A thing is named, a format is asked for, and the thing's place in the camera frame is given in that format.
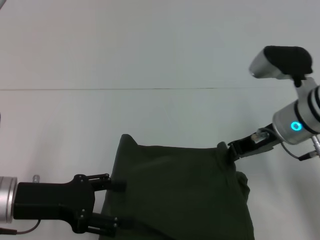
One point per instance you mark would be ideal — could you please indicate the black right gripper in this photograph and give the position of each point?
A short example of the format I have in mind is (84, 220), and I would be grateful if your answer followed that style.
(260, 143)

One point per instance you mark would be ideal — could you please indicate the silver left gripper knob fitting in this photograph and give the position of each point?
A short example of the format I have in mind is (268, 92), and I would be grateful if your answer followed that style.
(36, 178)

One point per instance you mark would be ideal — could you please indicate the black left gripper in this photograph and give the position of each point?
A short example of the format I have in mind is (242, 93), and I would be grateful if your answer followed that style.
(55, 202)

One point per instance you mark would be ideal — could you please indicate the dark green shirt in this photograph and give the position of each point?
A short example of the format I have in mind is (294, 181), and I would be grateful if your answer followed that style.
(180, 195)

